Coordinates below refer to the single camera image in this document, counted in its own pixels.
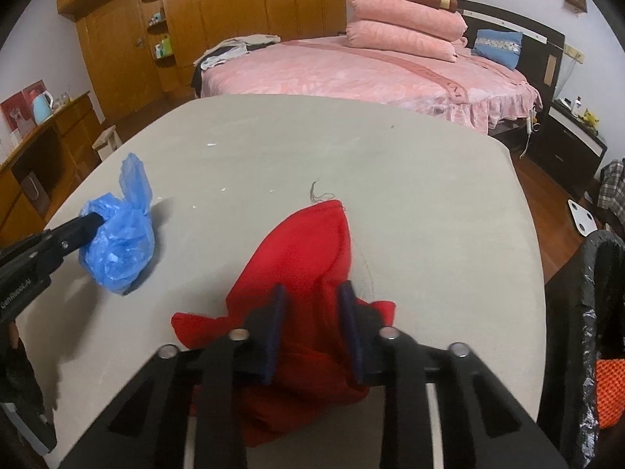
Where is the blue plastic bag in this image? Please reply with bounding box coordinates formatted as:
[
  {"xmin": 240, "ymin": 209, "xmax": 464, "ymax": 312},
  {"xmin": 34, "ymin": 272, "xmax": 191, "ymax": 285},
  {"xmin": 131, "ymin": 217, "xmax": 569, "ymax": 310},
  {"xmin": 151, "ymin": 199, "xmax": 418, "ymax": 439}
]
[{"xmin": 78, "ymin": 152, "xmax": 157, "ymax": 296}]

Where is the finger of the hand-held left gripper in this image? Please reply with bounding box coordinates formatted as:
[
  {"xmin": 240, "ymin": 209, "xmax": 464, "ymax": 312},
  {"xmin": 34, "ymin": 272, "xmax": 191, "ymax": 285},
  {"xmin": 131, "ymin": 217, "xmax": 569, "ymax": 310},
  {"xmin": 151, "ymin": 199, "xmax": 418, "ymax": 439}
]
[{"xmin": 45, "ymin": 211, "xmax": 105, "ymax": 265}]

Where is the dark nightstand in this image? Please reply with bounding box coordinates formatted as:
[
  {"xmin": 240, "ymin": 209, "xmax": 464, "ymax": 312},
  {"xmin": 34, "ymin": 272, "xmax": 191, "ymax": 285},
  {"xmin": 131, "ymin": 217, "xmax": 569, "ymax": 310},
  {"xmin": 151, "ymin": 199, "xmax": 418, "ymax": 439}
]
[{"xmin": 530, "ymin": 99, "xmax": 609, "ymax": 191}]

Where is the black bin with liner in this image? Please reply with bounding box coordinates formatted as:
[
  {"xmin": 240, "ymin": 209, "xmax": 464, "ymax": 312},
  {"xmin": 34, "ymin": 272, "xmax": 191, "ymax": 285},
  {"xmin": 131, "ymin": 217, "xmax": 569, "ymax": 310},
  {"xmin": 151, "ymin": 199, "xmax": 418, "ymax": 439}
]
[{"xmin": 544, "ymin": 229, "xmax": 625, "ymax": 469}]

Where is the dark headboard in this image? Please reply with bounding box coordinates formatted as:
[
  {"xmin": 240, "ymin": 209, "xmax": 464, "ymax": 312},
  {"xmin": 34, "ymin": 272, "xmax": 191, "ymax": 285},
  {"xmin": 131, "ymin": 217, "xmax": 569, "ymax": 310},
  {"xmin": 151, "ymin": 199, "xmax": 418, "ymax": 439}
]
[{"xmin": 456, "ymin": 0, "xmax": 566, "ymax": 103}]

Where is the plaid cloth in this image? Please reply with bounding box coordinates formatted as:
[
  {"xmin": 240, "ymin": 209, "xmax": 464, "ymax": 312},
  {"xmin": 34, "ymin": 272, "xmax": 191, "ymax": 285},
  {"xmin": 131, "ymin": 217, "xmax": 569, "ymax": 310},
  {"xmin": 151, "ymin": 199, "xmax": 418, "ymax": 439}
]
[{"xmin": 596, "ymin": 159, "xmax": 625, "ymax": 228}]

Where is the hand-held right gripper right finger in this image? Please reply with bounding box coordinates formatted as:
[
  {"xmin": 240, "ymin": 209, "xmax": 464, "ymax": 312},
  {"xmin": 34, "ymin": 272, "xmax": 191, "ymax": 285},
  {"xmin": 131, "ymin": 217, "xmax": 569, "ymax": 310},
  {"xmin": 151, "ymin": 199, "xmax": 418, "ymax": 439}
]
[{"xmin": 338, "ymin": 279, "xmax": 570, "ymax": 469}]

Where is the red dog picture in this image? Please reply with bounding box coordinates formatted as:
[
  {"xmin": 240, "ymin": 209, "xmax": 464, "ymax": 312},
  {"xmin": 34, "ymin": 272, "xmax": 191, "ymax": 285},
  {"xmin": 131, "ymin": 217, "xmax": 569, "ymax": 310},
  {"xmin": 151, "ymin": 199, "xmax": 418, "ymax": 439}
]
[{"xmin": 0, "ymin": 81, "xmax": 45, "ymax": 145}]

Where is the red cloth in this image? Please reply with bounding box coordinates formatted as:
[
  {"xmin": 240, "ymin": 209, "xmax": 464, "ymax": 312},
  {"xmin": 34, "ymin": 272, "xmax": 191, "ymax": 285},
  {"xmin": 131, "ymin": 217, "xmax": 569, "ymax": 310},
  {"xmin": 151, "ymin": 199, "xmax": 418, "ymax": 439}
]
[{"xmin": 171, "ymin": 199, "xmax": 396, "ymax": 449}]

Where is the light blue kettle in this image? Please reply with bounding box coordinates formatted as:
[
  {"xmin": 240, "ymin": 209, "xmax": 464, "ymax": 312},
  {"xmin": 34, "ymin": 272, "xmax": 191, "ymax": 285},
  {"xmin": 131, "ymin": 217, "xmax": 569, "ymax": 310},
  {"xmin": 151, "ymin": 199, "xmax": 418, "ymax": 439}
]
[{"xmin": 30, "ymin": 90, "xmax": 54, "ymax": 125}]

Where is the blue pillow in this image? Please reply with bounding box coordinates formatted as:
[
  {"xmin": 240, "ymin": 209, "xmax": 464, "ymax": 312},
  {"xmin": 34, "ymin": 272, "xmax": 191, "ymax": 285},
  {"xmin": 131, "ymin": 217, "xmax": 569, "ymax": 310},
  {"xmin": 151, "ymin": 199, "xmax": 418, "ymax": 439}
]
[{"xmin": 471, "ymin": 29, "xmax": 523, "ymax": 70}]

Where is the pile of clothes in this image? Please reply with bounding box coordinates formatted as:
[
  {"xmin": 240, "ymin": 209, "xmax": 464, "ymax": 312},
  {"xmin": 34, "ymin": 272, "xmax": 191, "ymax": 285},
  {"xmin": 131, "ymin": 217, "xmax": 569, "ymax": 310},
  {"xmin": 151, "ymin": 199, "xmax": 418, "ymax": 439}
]
[{"xmin": 191, "ymin": 34, "xmax": 281, "ymax": 98}]

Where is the white small stool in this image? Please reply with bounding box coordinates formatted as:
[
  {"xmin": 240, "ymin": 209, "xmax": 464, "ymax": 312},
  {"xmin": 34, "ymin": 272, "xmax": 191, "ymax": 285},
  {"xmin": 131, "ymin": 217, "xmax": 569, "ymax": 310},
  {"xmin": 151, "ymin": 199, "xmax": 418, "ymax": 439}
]
[{"xmin": 93, "ymin": 125, "xmax": 122, "ymax": 162}]

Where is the grey thread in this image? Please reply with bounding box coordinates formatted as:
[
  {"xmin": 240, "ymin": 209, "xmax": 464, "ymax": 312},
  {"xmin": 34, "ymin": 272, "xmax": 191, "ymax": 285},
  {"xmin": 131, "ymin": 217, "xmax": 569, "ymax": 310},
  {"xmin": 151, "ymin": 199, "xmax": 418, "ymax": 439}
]
[{"xmin": 309, "ymin": 180, "xmax": 343, "ymax": 204}]

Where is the wooden wardrobe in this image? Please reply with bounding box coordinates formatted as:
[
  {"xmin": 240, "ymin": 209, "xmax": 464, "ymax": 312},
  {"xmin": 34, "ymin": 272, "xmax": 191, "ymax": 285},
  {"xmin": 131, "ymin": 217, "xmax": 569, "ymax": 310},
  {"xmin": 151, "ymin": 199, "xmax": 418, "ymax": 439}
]
[{"xmin": 56, "ymin": 0, "xmax": 347, "ymax": 125}]

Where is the white bathroom scale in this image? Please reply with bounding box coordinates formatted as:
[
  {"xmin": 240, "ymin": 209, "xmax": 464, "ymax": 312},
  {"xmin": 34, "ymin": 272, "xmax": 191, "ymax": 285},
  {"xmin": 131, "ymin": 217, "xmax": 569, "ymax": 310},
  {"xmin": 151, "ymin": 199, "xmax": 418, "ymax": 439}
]
[{"xmin": 566, "ymin": 199, "xmax": 599, "ymax": 238}]

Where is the person's left hand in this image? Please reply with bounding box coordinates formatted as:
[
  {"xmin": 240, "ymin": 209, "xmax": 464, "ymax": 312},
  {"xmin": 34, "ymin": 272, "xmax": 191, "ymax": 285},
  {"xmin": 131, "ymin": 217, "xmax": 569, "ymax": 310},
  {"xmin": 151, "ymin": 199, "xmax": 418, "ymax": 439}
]
[{"xmin": 5, "ymin": 320, "xmax": 23, "ymax": 353}]

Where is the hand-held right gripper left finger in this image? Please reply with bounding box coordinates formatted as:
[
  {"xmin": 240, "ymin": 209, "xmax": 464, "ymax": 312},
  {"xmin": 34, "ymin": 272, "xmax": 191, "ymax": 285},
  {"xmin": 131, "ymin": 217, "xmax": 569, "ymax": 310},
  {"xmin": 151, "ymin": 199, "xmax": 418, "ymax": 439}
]
[{"xmin": 59, "ymin": 284, "xmax": 286, "ymax": 469}]

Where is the large orange bubble wrap sheet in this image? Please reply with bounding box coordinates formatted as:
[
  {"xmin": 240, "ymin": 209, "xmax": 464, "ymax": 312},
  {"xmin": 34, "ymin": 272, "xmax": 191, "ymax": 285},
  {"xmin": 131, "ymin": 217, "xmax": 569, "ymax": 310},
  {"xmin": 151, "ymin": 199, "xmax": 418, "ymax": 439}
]
[{"xmin": 595, "ymin": 358, "xmax": 625, "ymax": 430}]

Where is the wooden sideboard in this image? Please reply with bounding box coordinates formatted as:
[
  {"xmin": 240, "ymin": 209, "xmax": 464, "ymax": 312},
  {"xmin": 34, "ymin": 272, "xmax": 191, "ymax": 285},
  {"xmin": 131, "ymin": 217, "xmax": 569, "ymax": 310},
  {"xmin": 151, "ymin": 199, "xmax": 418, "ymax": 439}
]
[{"xmin": 0, "ymin": 90, "xmax": 105, "ymax": 250}]

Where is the bed with pink cover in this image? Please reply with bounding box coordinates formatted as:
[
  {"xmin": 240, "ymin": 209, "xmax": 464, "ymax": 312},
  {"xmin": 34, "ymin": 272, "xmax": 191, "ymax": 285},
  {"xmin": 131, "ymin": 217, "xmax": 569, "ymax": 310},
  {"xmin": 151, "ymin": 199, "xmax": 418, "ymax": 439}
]
[{"xmin": 198, "ymin": 36, "xmax": 543, "ymax": 135}]

